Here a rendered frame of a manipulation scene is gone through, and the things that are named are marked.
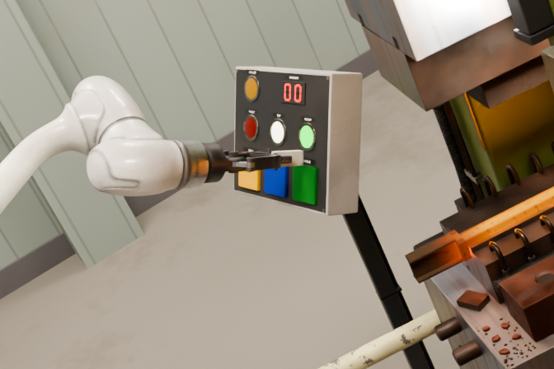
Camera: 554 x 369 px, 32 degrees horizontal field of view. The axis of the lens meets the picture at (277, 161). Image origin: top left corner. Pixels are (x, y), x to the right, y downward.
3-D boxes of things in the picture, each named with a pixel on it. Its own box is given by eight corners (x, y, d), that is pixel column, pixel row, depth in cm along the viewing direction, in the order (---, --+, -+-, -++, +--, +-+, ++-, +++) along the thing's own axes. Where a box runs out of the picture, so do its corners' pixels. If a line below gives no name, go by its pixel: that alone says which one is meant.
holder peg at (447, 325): (443, 344, 160) (437, 332, 159) (436, 336, 163) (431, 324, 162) (464, 333, 160) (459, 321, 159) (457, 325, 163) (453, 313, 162)
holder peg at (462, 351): (461, 370, 153) (456, 357, 152) (454, 361, 156) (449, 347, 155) (484, 358, 153) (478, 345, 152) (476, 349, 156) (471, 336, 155)
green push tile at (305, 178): (314, 205, 194) (315, 168, 192) (291, 199, 200) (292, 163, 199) (321, 205, 194) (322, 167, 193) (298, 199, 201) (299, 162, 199)
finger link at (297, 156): (273, 151, 191) (275, 151, 190) (302, 150, 195) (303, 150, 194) (272, 166, 191) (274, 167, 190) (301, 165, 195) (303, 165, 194)
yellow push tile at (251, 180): (257, 191, 210) (257, 156, 208) (238, 186, 216) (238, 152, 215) (264, 190, 210) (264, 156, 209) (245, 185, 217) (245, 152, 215)
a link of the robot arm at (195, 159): (184, 193, 175) (212, 190, 178) (185, 142, 174) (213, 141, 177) (159, 186, 182) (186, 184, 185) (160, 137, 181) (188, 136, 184)
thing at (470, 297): (490, 300, 156) (488, 294, 155) (480, 311, 154) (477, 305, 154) (469, 295, 159) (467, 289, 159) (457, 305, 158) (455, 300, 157)
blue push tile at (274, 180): (284, 197, 202) (285, 161, 200) (264, 192, 208) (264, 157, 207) (291, 197, 202) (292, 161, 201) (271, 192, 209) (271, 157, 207)
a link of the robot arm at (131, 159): (192, 159, 172) (161, 114, 180) (111, 164, 163) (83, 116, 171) (175, 206, 177) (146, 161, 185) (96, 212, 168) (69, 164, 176)
